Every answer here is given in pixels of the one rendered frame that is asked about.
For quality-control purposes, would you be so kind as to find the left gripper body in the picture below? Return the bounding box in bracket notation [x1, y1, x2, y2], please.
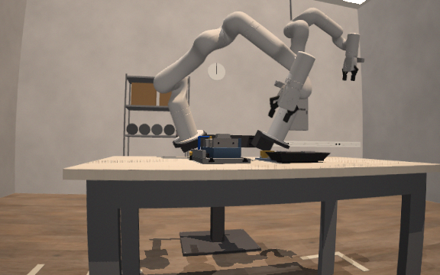
[343, 57, 357, 72]

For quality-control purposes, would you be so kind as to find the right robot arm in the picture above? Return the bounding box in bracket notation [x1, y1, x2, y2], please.
[154, 11, 315, 144]

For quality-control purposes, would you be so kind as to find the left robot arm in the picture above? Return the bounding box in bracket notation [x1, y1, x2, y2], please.
[262, 8, 364, 145]

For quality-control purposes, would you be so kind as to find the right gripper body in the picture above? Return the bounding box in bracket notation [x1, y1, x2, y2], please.
[274, 84, 301, 112]

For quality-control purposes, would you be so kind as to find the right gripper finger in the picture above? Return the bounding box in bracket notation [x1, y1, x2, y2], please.
[283, 106, 299, 123]
[268, 96, 280, 118]

